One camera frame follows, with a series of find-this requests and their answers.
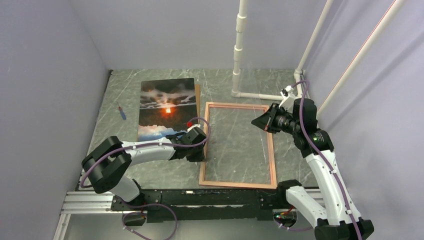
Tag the small blue red screwdriver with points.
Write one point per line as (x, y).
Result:
(122, 113)

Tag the sunset landscape photo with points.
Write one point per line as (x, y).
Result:
(165, 106)

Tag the white pvc pipe stand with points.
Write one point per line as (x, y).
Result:
(241, 19)

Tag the clear acrylic sheet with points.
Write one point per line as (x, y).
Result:
(217, 84)

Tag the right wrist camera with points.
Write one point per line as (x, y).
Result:
(288, 96)

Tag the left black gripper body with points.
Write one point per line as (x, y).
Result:
(195, 154)

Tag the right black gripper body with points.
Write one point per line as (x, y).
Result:
(279, 120)

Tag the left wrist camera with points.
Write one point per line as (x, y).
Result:
(191, 125)

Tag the brown backing board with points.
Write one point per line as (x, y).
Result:
(197, 99)

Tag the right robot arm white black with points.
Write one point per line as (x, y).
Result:
(338, 218)

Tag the aluminium extrusion rail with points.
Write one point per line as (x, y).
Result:
(88, 214)

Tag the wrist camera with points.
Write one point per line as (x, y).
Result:
(288, 96)
(191, 125)

